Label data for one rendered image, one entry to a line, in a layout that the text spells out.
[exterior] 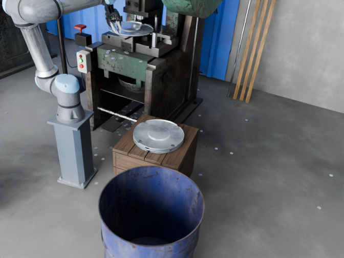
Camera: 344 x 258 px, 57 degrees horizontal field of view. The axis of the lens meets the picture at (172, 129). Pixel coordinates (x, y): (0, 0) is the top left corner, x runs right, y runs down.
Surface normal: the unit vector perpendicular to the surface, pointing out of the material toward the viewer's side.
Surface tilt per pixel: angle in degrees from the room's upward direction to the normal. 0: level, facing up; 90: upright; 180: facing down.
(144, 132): 0
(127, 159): 90
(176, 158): 0
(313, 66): 90
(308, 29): 90
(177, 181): 88
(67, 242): 0
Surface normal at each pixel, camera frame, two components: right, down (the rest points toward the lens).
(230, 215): 0.07, -0.82
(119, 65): -0.44, 0.48
